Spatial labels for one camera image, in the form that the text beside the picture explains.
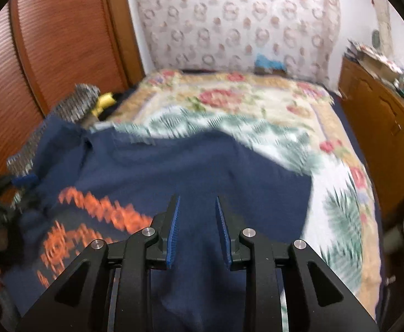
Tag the floral blanket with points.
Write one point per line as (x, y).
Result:
(222, 96)

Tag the grey patterned folded cloth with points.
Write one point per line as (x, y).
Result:
(74, 105)

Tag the blue cloth by headboard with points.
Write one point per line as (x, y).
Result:
(269, 64)

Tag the patterned padded headboard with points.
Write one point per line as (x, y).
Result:
(236, 20)

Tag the wooden wardrobe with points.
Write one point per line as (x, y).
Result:
(60, 41)

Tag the yellow cloth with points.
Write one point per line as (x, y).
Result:
(104, 102)

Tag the wooden cabinet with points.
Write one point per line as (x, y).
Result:
(378, 117)

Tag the navy t-shirt with orange print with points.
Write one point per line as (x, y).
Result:
(188, 166)

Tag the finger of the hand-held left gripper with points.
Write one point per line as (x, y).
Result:
(26, 180)

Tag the clutter of boxes and papers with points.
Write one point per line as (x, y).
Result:
(388, 69)

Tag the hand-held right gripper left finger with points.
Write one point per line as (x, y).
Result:
(174, 236)

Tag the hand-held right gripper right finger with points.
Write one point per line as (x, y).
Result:
(222, 236)

